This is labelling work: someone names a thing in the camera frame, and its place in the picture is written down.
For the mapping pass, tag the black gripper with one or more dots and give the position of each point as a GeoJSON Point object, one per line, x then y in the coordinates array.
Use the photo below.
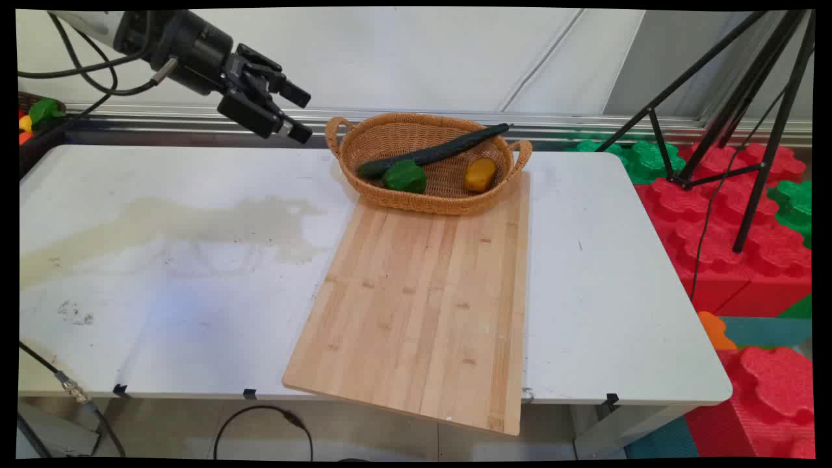
{"type": "Point", "coordinates": [195, 52]}

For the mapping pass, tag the long dark green cucumber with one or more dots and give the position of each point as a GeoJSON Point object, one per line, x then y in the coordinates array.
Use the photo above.
{"type": "Point", "coordinates": [442, 153]}

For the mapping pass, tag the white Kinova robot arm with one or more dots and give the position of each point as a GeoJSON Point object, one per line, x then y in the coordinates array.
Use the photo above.
{"type": "Point", "coordinates": [84, 23]}

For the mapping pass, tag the green bell pepper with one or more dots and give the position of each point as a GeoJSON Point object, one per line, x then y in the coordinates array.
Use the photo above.
{"type": "Point", "coordinates": [404, 177]}

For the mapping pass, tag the green toy vegetable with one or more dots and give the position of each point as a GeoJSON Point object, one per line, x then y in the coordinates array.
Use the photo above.
{"type": "Point", "coordinates": [44, 110]}

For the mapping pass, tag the dark storage crate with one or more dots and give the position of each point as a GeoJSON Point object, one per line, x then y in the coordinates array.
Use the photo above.
{"type": "Point", "coordinates": [39, 143]}

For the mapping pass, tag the yellow bell pepper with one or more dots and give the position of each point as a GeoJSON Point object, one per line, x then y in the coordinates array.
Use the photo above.
{"type": "Point", "coordinates": [480, 175]}

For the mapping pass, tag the yellow toy vegetable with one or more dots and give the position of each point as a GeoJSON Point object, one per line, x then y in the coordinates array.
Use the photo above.
{"type": "Point", "coordinates": [25, 123]}

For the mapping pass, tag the orange toy vegetable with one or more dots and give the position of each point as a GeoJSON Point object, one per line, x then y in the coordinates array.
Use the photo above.
{"type": "Point", "coordinates": [24, 137]}

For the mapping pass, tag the bamboo cutting board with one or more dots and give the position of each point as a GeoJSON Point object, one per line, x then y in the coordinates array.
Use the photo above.
{"type": "Point", "coordinates": [422, 305]}

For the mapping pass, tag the black tape tab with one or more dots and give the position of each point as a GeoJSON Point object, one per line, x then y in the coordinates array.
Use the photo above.
{"type": "Point", "coordinates": [611, 399]}
{"type": "Point", "coordinates": [249, 393]}
{"type": "Point", "coordinates": [121, 390]}

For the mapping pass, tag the green foam block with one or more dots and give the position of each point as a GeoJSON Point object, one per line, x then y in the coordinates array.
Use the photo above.
{"type": "Point", "coordinates": [796, 205]}
{"type": "Point", "coordinates": [643, 159]}

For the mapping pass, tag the large red foam block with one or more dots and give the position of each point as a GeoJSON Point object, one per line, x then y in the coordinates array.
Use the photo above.
{"type": "Point", "coordinates": [721, 260]}

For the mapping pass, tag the white table leg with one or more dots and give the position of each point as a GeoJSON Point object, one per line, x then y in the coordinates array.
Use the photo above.
{"type": "Point", "coordinates": [617, 432]}

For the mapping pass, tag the orange foam piece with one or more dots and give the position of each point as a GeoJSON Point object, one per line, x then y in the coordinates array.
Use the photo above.
{"type": "Point", "coordinates": [715, 331]}

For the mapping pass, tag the teal cloth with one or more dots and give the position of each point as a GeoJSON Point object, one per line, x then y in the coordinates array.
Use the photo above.
{"type": "Point", "coordinates": [767, 331]}

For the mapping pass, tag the aluminium wall rail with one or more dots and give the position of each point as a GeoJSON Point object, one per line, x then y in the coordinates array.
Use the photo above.
{"type": "Point", "coordinates": [162, 120]}

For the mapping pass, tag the black camera tripod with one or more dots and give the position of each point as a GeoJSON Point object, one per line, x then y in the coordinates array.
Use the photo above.
{"type": "Point", "coordinates": [773, 149]}

